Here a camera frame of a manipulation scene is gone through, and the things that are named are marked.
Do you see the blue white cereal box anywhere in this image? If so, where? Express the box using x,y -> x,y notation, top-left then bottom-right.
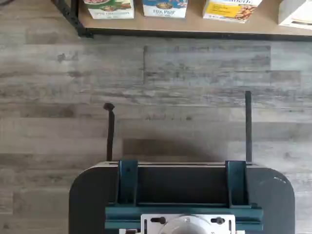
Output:
142,0 -> 189,19

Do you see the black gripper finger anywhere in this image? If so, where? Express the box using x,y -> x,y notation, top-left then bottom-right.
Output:
103,102 -> 116,162
244,90 -> 253,164

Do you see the black metal rack frame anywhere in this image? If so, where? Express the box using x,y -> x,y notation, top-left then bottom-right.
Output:
51,0 -> 312,40

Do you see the yellow white granola box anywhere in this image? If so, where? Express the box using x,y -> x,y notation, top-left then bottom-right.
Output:
202,0 -> 263,24

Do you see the white organic pantry box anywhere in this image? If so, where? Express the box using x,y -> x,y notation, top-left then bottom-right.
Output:
278,0 -> 312,27

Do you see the green white cereal box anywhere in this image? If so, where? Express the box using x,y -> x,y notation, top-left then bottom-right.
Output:
83,0 -> 135,20

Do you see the wooden shelf board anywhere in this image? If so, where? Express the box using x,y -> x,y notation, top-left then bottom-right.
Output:
78,0 -> 312,32

